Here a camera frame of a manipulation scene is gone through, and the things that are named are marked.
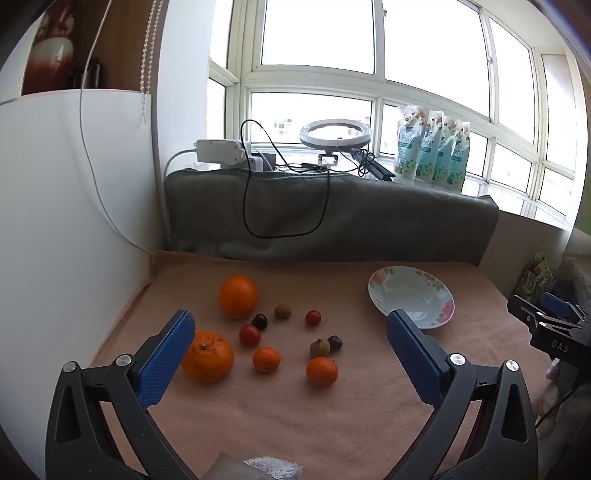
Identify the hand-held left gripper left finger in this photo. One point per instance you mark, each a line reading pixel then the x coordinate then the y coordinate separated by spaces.
pixel 167 355

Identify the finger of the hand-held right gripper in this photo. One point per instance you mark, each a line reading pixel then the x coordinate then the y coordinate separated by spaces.
pixel 524 311
pixel 559 303

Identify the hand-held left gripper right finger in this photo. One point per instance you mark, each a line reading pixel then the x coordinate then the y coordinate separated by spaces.
pixel 415 360

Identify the large bumpy mandarin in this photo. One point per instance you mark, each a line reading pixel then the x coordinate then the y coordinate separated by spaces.
pixel 210 357

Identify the white floral plate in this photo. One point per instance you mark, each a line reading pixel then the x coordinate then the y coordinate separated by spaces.
pixel 411 293

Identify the dark purple grape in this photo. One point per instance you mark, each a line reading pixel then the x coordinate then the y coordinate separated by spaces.
pixel 335 343
pixel 260 321

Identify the red cherry tomato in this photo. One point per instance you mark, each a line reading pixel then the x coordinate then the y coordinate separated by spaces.
pixel 313 317
pixel 249 334

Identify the large smooth orange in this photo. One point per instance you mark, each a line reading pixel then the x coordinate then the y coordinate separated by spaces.
pixel 238 297

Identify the small mandarin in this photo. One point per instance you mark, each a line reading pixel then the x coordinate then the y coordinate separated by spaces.
pixel 322 371
pixel 266 359

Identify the brown longan with stem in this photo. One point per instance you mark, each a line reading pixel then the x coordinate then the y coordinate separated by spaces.
pixel 319 348

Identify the green packet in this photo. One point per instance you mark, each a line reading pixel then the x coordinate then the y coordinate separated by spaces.
pixel 535 274

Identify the grey cushion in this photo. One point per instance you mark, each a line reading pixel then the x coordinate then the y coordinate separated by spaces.
pixel 369 217

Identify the white fluffy cloth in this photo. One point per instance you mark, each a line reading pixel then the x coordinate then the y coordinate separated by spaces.
pixel 274 468

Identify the floral refill pouch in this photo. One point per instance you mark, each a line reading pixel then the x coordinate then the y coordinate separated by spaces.
pixel 459 161
pixel 428 154
pixel 445 159
pixel 408 147

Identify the white board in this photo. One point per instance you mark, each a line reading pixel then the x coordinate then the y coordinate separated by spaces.
pixel 55 230

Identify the white charger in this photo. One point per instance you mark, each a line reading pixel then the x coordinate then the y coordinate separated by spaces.
pixel 263 162

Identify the white window frame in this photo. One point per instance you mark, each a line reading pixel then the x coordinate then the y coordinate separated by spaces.
pixel 378 78

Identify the vase wall poster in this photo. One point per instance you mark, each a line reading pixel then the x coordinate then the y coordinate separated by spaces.
pixel 48 55

